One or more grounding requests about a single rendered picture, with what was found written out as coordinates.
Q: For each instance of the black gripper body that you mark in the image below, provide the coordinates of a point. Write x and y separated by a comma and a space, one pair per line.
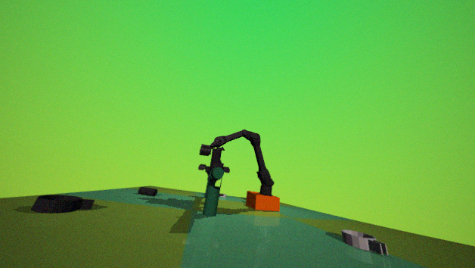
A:
204, 167

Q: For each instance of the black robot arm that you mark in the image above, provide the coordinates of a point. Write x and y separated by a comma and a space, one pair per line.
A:
254, 138

